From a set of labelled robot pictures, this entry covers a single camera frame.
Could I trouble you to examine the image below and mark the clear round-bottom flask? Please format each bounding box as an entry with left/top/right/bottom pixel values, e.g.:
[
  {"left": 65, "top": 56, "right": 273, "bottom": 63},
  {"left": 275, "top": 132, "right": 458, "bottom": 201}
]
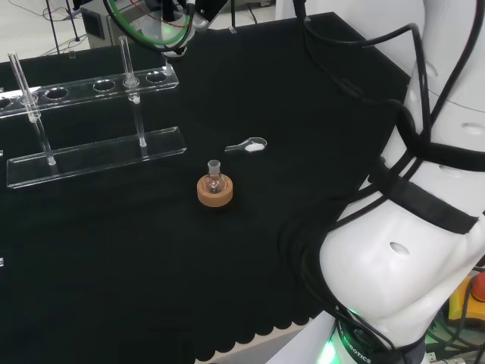
[{"left": 204, "top": 158, "right": 228, "bottom": 194}]

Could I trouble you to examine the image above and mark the clear weighing funnel with powder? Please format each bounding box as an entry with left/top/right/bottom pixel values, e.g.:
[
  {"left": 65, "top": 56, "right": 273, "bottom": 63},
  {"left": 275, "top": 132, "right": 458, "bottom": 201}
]
[{"left": 224, "top": 136, "right": 269, "bottom": 155}]

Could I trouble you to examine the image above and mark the clear funnel stand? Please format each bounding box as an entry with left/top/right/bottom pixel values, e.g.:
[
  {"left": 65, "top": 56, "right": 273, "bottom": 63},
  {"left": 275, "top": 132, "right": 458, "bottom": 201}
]
[{"left": 0, "top": 36, "right": 189, "bottom": 190}]

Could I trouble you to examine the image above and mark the black bench cloth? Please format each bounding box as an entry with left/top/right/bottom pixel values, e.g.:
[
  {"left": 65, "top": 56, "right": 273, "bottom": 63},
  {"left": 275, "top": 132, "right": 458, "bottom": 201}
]
[{"left": 0, "top": 11, "right": 415, "bottom": 364}]

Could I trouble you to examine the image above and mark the grey equipment box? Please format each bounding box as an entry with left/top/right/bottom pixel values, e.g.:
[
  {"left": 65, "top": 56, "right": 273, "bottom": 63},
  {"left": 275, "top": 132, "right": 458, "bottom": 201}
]
[{"left": 80, "top": 5, "right": 134, "bottom": 49}]

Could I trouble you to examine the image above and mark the black tripod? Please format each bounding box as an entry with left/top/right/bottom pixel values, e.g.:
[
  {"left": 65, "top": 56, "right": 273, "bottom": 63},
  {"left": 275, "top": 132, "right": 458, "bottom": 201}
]
[{"left": 40, "top": 0, "right": 89, "bottom": 54}]

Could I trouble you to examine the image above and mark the yellow stop button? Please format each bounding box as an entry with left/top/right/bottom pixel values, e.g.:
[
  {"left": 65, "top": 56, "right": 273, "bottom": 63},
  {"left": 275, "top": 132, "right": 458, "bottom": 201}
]
[{"left": 448, "top": 266, "right": 485, "bottom": 328}]

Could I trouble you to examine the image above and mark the cork ring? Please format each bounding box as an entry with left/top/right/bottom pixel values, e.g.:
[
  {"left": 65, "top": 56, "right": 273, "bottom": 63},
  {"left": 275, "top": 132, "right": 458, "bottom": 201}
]
[{"left": 196, "top": 173, "right": 237, "bottom": 209}]

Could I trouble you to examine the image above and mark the black cable with inline connector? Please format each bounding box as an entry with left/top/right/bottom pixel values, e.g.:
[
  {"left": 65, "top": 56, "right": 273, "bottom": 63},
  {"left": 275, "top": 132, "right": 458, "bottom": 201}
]
[{"left": 292, "top": 0, "right": 408, "bottom": 115}]

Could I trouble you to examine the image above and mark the thin black looped cable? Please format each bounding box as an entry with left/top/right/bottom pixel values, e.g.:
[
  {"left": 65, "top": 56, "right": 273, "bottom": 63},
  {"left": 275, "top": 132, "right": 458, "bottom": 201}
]
[{"left": 360, "top": 22, "right": 437, "bottom": 134}]

